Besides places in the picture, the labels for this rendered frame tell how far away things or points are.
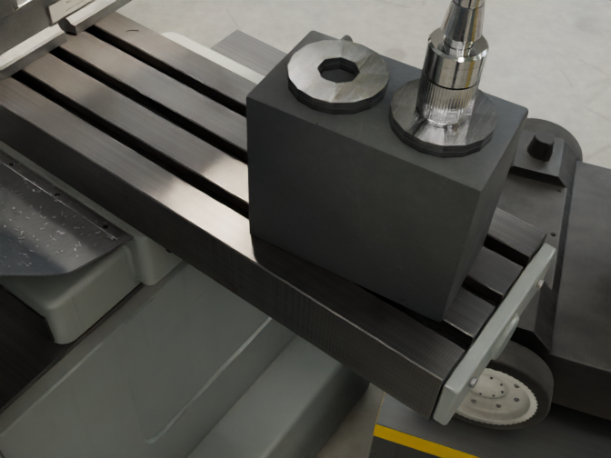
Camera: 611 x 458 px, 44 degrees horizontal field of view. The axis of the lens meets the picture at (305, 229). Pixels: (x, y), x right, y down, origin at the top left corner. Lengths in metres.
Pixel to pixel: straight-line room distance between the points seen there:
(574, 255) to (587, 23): 1.77
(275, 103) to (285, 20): 2.13
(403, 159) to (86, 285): 0.45
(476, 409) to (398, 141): 0.74
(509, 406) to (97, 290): 0.68
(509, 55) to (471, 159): 2.14
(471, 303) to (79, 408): 0.55
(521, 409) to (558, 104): 1.50
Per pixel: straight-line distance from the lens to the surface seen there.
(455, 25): 0.59
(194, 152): 0.89
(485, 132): 0.64
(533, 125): 1.53
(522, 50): 2.80
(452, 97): 0.61
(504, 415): 1.29
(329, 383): 1.56
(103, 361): 1.03
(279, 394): 1.53
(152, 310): 1.05
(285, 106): 0.65
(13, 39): 1.04
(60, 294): 0.92
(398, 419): 1.30
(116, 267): 0.95
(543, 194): 1.41
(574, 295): 1.30
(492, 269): 0.80
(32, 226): 0.92
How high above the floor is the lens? 1.55
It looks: 49 degrees down
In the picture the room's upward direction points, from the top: 3 degrees clockwise
